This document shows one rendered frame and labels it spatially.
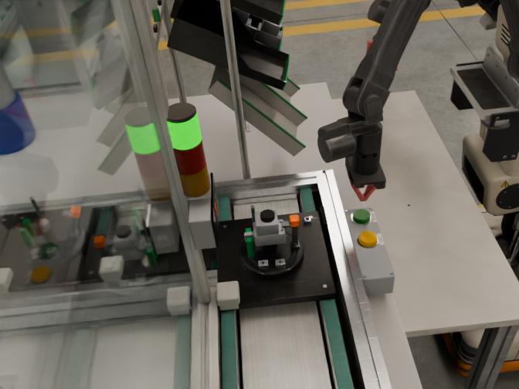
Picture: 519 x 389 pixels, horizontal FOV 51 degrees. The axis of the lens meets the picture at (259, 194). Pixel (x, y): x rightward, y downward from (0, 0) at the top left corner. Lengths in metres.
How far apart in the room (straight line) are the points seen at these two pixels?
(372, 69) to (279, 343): 0.56
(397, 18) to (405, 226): 0.55
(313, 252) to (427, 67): 2.72
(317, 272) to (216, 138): 0.70
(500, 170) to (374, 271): 0.66
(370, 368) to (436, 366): 1.16
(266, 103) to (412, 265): 0.56
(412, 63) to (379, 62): 2.74
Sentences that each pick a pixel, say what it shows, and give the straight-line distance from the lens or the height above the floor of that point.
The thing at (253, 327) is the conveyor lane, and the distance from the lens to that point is 1.14.
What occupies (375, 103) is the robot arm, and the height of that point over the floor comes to 1.28.
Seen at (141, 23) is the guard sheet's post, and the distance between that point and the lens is 0.75.
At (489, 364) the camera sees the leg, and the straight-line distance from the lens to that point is 1.46.
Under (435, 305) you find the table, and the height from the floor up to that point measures 0.86.
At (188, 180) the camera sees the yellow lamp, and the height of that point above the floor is 1.30.
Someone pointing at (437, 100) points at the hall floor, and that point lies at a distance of 3.45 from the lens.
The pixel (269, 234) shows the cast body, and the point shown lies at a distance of 1.10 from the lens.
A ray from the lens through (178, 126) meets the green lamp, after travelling 0.81.
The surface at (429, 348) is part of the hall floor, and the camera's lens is 2.22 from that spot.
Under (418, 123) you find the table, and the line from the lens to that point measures 1.74.
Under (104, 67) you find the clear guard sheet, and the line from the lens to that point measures 0.55.
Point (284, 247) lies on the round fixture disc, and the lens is 1.17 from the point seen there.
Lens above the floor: 1.86
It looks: 43 degrees down
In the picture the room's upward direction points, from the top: 6 degrees counter-clockwise
